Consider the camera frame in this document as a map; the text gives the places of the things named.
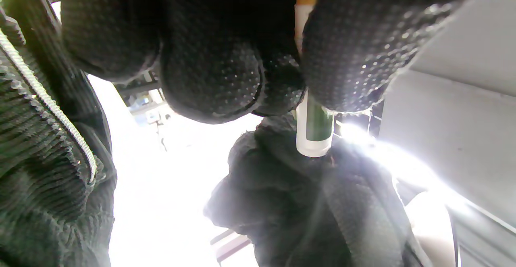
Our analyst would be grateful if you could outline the person's right hand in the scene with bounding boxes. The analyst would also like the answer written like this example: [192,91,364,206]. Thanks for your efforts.
[204,114,432,267]

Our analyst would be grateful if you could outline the person's left hand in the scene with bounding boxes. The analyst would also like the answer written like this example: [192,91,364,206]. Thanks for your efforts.
[56,0,496,125]

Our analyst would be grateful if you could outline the white green lubricant stick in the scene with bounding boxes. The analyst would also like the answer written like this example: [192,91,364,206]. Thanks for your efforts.
[294,0,335,157]

